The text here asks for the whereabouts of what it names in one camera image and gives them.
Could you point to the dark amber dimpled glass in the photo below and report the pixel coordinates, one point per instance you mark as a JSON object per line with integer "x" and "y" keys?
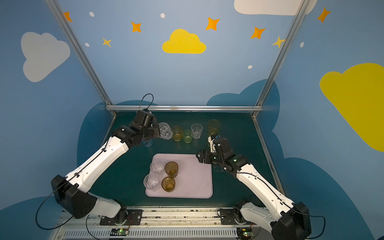
{"x": 171, "y": 169}
{"x": 168, "y": 184}

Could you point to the left green circuit board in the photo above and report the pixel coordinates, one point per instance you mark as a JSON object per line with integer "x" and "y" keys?
{"x": 119, "y": 232}

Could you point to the frosted blue tall cup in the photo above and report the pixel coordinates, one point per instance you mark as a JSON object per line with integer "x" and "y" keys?
{"x": 147, "y": 143}

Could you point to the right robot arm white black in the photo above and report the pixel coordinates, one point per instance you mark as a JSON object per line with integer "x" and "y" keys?
{"x": 283, "y": 218}

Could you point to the aluminium rail front base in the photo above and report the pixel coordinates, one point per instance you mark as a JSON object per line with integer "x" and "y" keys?
{"x": 158, "y": 223}

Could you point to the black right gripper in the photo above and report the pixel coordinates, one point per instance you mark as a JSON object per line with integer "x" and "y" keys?
{"x": 205, "y": 156}

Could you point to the aluminium frame horizontal bar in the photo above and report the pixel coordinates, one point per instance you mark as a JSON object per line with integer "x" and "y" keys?
{"x": 130, "y": 108}

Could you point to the clear faceted glass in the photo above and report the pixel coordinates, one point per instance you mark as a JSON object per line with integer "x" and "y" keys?
{"x": 152, "y": 182}
{"x": 158, "y": 168}
{"x": 165, "y": 131}

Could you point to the right green circuit board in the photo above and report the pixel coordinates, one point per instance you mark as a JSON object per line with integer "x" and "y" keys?
{"x": 245, "y": 234}

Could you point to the aluminium frame left post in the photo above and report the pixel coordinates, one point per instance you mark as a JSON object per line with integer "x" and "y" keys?
{"x": 57, "y": 12}

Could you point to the yellow amber smooth glass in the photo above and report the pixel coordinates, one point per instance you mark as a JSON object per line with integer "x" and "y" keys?
{"x": 177, "y": 133}

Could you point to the lilac plastic tray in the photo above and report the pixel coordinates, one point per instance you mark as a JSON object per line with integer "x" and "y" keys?
{"x": 194, "y": 180}

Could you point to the green circuit board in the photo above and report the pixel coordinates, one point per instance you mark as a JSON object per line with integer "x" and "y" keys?
{"x": 245, "y": 234}
{"x": 119, "y": 232}

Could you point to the aluminium frame right post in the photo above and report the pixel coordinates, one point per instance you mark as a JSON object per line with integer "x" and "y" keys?
{"x": 292, "y": 32}

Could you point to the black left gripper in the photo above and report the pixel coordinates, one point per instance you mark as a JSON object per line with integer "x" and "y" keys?
{"x": 154, "y": 130}

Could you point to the pale green small glass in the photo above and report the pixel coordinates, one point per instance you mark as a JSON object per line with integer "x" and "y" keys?
{"x": 187, "y": 136}

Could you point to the aluminium frame post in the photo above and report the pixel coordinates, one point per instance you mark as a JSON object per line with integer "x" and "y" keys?
{"x": 57, "y": 12}
{"x": 292, "y": 32}

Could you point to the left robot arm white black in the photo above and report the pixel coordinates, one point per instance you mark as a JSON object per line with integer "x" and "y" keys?
{"x": 72, "y": 191}

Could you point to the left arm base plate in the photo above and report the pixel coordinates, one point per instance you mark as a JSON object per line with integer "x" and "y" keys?
{"x": 135, "y": 216}

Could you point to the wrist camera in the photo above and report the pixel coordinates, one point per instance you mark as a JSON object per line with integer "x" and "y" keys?
{"x": 211, "y": 141}
{"x": 144, "y": 119}

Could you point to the tall green yellow glass rear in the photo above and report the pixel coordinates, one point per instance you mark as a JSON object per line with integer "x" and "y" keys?
{"x": 214, "y": 127}

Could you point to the clear smooth glass rear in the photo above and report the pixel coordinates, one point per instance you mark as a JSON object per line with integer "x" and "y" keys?
{"x": 197, "y": 130}

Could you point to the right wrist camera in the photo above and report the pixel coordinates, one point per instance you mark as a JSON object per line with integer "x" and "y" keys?
{"x": 211, "y": 141}

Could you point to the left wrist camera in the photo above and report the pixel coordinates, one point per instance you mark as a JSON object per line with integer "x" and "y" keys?
{"x": 144, "y": 119}

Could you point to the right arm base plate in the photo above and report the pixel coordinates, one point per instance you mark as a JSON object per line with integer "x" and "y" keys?
{"x": 228, "y": 216}

